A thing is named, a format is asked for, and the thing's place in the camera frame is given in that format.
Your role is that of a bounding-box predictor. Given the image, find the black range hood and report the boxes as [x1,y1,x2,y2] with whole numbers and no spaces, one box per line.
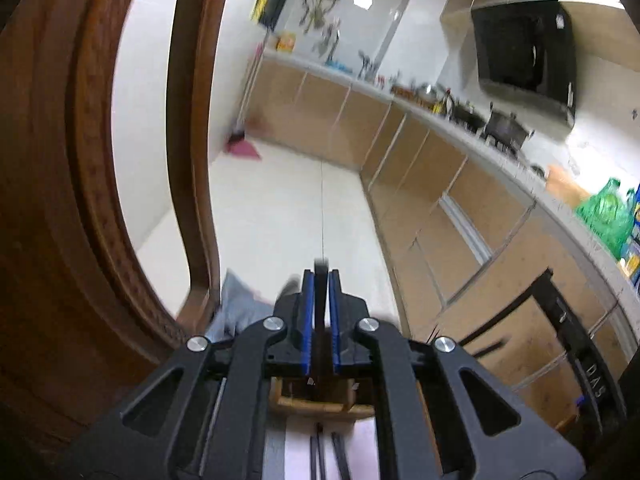
[470,0,578,128]

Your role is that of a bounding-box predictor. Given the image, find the wooden utensil holder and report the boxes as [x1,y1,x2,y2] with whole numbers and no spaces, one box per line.
[268,376,377,419]

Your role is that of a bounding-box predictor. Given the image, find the blue snack bag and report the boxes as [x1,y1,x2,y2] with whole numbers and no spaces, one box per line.
[620,187,640,286]

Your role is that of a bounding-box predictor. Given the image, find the dark cooking pot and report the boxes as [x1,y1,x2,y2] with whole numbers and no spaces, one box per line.
[484,110,532,153]

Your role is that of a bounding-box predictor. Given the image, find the speckled kitchen countertop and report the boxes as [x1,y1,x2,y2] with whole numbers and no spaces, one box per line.
[260,49,640,341]

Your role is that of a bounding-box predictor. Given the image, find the green plastic bag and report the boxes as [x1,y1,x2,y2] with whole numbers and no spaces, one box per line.
[575,177,638,263]

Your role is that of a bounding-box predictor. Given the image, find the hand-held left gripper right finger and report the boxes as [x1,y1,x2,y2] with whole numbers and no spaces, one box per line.
[327,269,588,480]

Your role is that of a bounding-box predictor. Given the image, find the pink broom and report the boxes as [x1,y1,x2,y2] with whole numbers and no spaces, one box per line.
[225,42,263,161]

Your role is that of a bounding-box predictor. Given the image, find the orange cutting board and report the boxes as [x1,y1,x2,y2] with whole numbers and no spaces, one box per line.
[545,165,593,208]

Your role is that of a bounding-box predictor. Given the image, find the carved wooden chair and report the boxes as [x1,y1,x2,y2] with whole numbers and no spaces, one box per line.
[0,0,238,461]

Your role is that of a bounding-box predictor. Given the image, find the row of black chopsticks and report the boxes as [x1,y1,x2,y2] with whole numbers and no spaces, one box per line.
[309,422,353,480]

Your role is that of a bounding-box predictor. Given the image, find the steel faucet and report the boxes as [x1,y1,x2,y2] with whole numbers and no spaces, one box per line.
[320,25,343,58]

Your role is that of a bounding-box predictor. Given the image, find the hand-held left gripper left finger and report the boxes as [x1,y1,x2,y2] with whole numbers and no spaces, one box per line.
[60,270,318,480]

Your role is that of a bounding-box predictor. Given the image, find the brown base kitchen cabinets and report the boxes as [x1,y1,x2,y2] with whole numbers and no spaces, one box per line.
[245,57,626,436]

